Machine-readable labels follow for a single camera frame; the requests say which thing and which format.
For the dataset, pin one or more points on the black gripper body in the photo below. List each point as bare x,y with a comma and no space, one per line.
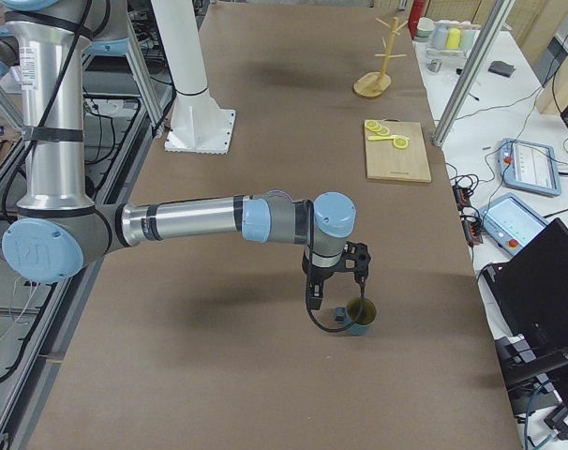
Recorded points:
321,275

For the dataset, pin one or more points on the dark teal mug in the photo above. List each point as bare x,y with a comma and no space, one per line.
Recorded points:
358,314

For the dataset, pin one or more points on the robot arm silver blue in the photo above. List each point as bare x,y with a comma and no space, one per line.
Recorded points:
59,229

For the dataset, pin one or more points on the wooden cup storage rack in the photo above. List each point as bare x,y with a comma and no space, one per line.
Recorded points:
375,83

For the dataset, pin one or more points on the grey cup on tray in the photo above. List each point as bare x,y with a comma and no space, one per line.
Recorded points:
439,37

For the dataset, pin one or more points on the yellow cup on tray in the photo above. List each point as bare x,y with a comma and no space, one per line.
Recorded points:
453,39

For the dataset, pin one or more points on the wooden cutting board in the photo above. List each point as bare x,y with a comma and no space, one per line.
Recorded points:
384,162

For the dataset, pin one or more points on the yellow plastic knife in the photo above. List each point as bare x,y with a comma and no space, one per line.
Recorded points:
374,138

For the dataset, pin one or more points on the lemon slice near knife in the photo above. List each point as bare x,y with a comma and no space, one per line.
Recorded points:
401,142

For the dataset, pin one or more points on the blue teach pendant near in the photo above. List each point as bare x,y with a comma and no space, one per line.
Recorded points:
511,222

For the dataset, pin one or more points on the blue teach pendant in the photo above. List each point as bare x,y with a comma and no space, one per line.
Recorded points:
511,222
529,166

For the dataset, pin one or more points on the small metal weight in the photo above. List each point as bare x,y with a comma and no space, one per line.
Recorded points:
434,65

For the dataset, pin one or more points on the blue teach pendant far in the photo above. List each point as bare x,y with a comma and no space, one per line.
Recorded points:
529,166

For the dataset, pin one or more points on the small black square pad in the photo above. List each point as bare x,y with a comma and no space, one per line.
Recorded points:
501,68

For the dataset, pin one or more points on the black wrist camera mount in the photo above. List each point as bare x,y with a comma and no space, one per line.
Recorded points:
356,259

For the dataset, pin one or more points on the white pedestal column base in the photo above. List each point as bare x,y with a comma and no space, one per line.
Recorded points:
198,124

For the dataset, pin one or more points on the aluminium frame post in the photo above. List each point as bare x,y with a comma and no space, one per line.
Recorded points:
479,52

